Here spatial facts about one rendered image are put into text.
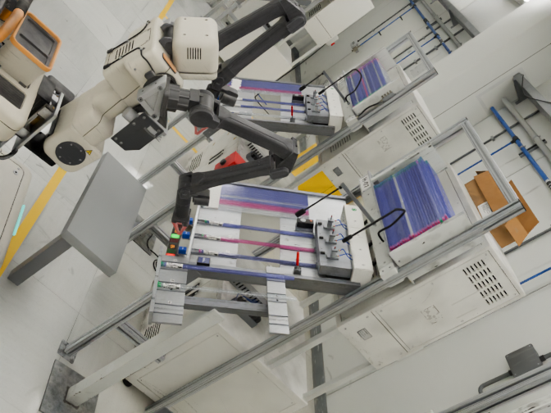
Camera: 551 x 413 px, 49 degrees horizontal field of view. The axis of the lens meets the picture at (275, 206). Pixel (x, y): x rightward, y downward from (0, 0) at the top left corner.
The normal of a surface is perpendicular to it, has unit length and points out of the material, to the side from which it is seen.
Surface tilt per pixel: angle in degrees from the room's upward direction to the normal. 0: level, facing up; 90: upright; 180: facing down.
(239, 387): 90
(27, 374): 0
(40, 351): 0
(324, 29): 90
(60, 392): 0
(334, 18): 90
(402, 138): 90
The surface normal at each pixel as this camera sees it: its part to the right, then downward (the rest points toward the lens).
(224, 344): -0.01, 0.53
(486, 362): -0.61, -0.67
